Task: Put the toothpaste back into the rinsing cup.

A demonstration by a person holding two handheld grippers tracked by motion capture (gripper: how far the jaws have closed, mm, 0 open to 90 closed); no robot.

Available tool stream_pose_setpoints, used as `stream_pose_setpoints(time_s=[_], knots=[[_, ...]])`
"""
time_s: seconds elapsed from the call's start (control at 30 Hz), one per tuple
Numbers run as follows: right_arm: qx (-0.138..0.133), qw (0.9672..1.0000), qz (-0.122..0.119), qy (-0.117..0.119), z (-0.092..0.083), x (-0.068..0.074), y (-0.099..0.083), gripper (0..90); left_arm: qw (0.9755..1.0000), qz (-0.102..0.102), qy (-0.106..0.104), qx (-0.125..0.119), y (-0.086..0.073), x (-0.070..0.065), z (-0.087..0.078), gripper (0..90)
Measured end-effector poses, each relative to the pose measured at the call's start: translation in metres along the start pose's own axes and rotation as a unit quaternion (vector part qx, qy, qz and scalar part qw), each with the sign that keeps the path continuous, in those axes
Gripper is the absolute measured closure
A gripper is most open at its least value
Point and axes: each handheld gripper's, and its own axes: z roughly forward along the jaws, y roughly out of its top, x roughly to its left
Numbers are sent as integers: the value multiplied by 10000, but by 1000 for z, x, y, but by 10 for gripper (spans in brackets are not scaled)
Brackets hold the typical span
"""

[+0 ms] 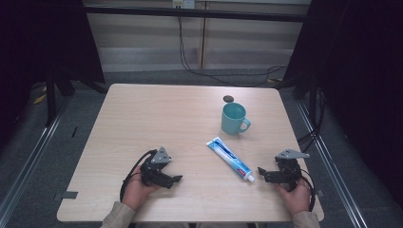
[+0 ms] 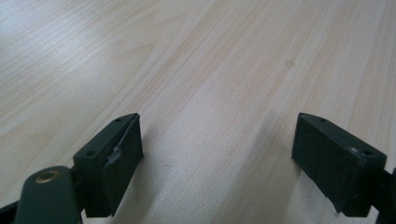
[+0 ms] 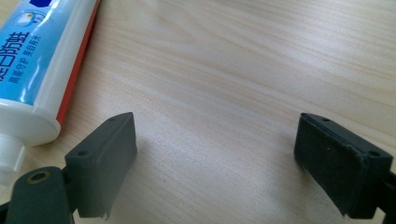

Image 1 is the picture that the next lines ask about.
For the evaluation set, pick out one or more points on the black curtain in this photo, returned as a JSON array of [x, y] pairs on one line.
[[38, 44], [358, 79]]

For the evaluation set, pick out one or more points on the metal floor rail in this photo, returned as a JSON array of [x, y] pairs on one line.
[[335, 177], [30, 158]]

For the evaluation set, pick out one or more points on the black tape strip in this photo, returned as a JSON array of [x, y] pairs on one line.
[[69, 194]]

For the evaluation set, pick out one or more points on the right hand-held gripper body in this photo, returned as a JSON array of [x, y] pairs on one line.
[[289, 167]]

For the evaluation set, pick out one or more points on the black stand leg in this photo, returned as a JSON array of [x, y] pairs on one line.
[[50, 98]]

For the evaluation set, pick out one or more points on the white wall socket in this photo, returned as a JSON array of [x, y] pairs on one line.
[[183, 3]]

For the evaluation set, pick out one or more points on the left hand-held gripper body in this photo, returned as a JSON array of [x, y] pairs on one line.
[[154, 168]]

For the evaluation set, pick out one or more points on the person's right hand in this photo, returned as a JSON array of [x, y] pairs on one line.
[[296, 198]]

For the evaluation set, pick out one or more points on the black horizontal bar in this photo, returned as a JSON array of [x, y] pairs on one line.
[[196, 13]]

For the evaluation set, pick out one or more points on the white and blue toothpaste tube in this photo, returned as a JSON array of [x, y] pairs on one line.
[[229, 157]]

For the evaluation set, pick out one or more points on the small dark round disc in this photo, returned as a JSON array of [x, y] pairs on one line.
[[228, 98]]

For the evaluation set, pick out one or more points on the person's left hand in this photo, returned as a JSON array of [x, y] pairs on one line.
[[136, 191]]

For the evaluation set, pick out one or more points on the yellow floor tape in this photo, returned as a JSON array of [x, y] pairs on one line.
[[40, 98]]

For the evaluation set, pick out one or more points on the teal mug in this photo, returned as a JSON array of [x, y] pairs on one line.
[[234, 118]]

